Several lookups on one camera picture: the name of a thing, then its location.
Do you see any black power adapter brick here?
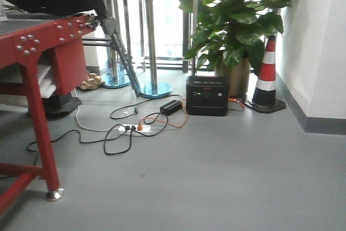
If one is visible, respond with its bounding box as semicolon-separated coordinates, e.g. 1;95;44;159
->
159;100;182;116

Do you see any black portable power station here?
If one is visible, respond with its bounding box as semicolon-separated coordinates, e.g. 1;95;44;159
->
186;76;229;116

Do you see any white power strip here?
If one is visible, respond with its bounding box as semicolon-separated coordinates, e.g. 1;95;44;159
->
118;124;152;136

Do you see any wooden blocks pile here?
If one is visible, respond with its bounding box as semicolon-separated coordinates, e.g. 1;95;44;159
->
78;71;105;91

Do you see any orange white traffic cone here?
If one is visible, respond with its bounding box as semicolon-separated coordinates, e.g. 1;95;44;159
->
245;36;286;114

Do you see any green potted plant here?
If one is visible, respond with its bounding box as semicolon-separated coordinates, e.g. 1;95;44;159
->
184;0;292;98

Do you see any steel table with blue bases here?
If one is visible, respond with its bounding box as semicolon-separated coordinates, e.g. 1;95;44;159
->
103;0;197;99

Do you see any orange cable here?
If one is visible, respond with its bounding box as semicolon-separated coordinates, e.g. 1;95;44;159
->
137;97;245;131

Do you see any black floor cable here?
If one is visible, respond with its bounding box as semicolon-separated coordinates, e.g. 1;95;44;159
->
0;94;183;179

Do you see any white floor cable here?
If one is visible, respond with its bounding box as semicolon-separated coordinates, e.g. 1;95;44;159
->
72;88;121;132

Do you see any red metal conveyor frame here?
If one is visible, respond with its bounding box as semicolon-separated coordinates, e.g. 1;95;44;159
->
1;13;99;212

